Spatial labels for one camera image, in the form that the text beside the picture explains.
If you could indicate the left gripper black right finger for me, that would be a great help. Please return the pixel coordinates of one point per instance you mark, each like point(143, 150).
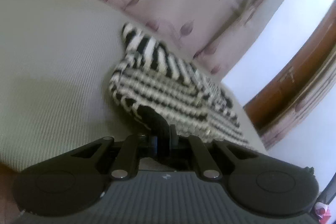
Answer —
point(219, 176)

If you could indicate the brown wooden door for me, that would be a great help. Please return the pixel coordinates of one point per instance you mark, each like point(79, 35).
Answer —
point(263, 108)

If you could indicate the grey woven bed mat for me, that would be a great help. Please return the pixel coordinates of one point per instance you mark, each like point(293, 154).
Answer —
point(57, 57)

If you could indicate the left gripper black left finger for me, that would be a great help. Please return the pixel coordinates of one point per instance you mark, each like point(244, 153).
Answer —
point(75, 180)

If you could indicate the black white striped knit sweater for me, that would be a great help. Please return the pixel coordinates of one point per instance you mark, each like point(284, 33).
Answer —
point(149, 75)

